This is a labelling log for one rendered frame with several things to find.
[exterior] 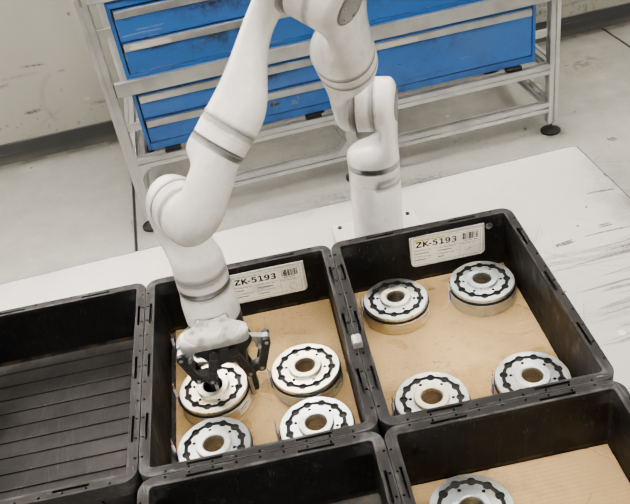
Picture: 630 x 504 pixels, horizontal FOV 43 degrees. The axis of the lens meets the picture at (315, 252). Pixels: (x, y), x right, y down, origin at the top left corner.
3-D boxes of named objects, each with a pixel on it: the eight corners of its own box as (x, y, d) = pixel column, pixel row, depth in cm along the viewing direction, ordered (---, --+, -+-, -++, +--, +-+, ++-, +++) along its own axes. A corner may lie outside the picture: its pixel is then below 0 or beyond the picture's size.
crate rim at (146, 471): (150, 292, 130) (146, 280, 129) (330, 254, 131) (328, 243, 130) (142, 492, 98) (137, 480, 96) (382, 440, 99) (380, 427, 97)
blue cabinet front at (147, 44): (148, 149, 299) (103, 2, 266) (335, 106, 305) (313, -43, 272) (148, 153, 297) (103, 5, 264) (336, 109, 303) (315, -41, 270)
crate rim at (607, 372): (331, 254, 131) (329, 242, 130) (509, 217, 132) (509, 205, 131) (383, 440, 99) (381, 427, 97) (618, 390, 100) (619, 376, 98)
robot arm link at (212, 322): (181, 357, 103) (168, 321, 99) (180, 303, 112) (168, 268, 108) (250, 342, 103) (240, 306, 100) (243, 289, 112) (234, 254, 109)
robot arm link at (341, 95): (309, 23, 116) (375, 19, 114) (338, 89, 142) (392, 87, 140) (308, 84, 114) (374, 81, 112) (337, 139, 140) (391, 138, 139)
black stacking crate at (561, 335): (339, 299, 137) (330, 246, 130) (508, 264, 138) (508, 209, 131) (391, 488, 105) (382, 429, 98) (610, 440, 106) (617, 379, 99)
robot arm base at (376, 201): (352, 230, 156) (344, 154, 146) (398, 223, 156) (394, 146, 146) (359, 258, 148) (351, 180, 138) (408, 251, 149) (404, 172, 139)
